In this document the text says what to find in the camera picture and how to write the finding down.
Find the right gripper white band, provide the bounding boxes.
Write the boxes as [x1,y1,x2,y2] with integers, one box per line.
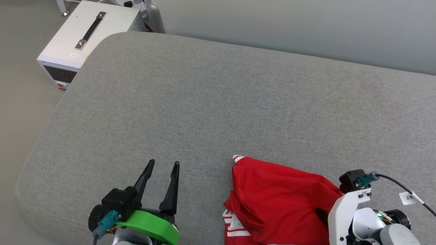
[328,188,372,245]

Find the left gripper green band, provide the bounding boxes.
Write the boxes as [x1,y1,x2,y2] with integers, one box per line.
[116,159,180,245]

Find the red and white garment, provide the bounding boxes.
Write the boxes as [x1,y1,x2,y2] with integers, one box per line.
[223,155,344,245]

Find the grey fabric sofa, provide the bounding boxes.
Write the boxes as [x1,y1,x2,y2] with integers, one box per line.
[15,31,436,245]

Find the white power supply box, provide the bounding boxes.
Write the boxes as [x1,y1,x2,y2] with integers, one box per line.
[37,1,147,90]

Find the white power strip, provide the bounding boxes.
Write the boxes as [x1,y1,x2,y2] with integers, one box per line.
[116,0,147,10]

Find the white table leg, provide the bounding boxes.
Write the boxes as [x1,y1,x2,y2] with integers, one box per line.
[56,0,70,16]

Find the right arm cable teal plug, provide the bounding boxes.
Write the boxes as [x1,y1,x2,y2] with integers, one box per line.
[356,171,436,217]

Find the arm cable teal plug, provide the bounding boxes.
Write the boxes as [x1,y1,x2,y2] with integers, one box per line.
[356,171,436,217]
[93,210,120,245]

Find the left arm cable teal plug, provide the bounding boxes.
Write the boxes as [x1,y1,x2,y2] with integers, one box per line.
[93,210,120,245]

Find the white paper cable tag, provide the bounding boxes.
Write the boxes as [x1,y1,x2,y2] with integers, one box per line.
[399,191,424,206]

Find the black carry handle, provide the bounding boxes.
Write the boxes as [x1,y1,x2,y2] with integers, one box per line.
[75,12,107,50]

